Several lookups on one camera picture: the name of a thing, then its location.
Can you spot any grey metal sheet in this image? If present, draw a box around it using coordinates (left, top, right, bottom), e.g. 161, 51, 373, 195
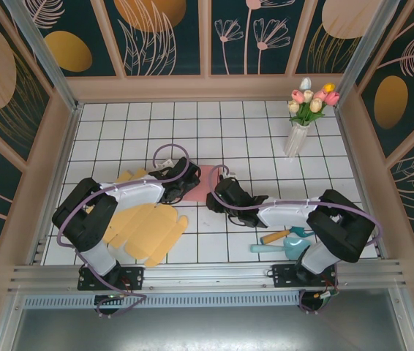
0, 306, 414, 351

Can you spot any black round cable hub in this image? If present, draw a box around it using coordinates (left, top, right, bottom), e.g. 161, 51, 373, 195
94, 293, 120, 318
299, 290, 341, 314

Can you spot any aluminium table edge rail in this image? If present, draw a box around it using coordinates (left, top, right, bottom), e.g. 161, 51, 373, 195
334, 105, 391, 261
27, 103, 83, 265

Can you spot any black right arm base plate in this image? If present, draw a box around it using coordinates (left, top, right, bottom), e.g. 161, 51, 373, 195
271, 263, 339, 290

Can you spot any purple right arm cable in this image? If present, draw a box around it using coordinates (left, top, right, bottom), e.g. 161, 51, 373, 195
209, 164, 382, 315

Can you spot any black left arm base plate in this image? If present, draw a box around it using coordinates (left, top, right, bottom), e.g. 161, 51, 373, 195
78, 265, 145, 292

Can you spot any white ribbed vase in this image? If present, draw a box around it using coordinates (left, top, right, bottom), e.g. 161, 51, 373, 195
283, 122, 312, 158

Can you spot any pink paper box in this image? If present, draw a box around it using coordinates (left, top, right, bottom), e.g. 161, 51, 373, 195
183, 165, 230, 203

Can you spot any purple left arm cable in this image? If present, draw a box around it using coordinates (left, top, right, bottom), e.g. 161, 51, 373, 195
56, 143, 190, 318

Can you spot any teal garden rake wooden handle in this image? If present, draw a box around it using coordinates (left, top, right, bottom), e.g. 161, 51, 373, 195
260, 225, 316, 245

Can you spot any aluminium frame post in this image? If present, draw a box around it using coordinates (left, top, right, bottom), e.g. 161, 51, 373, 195
4, 0, 83, 113
334, 0, 402, 110

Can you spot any artificial tulip bouquet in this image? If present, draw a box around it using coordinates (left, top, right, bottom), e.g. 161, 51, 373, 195
287, 76, 341, 127

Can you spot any teal garden trowel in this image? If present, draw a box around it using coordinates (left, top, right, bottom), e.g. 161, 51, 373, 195
249, 236, 312, 261

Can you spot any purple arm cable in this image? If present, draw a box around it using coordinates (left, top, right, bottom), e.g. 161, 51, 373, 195
209, 164, 382, 315
56, 143, 190, 318

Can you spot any yellow paper box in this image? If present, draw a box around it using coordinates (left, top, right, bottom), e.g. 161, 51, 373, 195
84, 167, 189, 268

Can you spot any aluminium mounting rail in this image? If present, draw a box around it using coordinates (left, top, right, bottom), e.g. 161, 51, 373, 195
7, 260, 409, 293

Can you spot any slotted grey cable duct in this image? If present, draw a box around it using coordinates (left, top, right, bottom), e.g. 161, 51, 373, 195
22, 292, 394, 310

